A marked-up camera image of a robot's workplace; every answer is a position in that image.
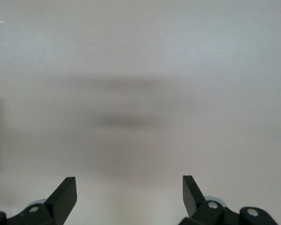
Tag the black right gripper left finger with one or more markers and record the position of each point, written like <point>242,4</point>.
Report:
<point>53,206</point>

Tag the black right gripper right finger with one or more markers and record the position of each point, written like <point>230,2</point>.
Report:
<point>201,211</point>

